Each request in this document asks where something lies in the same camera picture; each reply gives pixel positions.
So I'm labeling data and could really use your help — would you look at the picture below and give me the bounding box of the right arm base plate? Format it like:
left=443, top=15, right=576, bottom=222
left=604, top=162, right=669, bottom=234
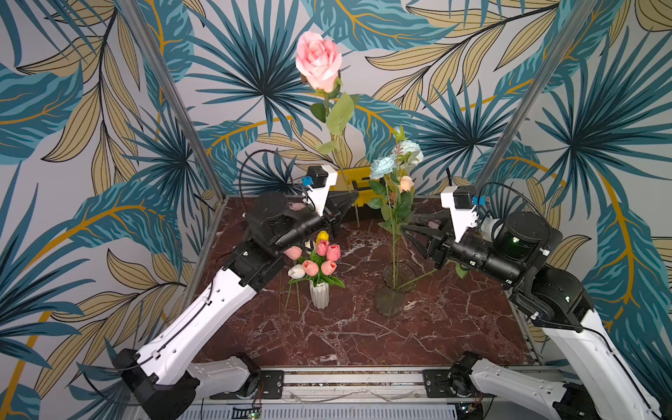
left=422, top=369, right=474, bottom=398

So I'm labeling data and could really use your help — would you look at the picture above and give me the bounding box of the white ribbed vase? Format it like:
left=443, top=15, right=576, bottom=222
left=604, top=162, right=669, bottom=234
left=310, top=283, right=330, bottom=310

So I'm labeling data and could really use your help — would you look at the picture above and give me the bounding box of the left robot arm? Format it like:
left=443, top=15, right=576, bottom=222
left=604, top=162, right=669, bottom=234
left=113, top=187, right=359, bottom=419

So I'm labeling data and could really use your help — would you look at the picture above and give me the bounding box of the tulip bouquet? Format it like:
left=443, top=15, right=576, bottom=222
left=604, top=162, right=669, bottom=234
left=285, top=230, right=345, bottom=288

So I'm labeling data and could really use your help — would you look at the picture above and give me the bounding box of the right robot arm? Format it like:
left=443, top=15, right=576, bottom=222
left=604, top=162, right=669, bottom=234
left=402, top=210, right=671, bottom=419

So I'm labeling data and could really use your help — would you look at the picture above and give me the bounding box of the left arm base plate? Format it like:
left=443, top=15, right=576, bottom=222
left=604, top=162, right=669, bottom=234
left=250, top=370, right=285, bottom=401

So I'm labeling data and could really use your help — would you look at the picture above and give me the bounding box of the yellow toolbox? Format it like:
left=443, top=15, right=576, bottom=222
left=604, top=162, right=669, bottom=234
left=334, top=166, right=385, bottom=194

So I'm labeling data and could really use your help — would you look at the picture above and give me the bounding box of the large pink rose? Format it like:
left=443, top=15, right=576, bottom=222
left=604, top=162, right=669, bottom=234
left=295, top=31, right=358, bottom=172

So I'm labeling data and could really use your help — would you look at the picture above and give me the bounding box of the glass vase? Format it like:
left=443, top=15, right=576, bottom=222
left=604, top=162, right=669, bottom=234
left=374, top=262, right=416, bottom=319

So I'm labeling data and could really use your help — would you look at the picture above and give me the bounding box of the white rose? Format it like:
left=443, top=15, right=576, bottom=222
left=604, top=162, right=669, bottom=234
left=398, top=216, right=502, bottom=292

